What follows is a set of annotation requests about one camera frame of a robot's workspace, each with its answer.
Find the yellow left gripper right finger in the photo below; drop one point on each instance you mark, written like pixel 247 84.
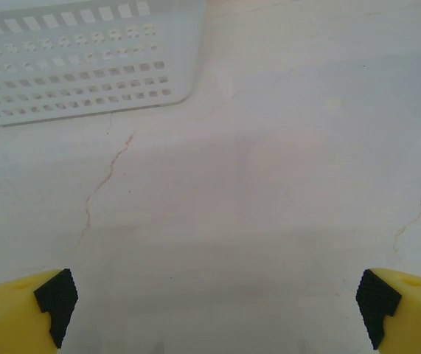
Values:
pixel 416 317

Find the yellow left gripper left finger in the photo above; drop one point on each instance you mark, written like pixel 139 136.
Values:
pixel 3 317

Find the white perforated plastic basket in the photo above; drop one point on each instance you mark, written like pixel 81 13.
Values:
pixel 180 55

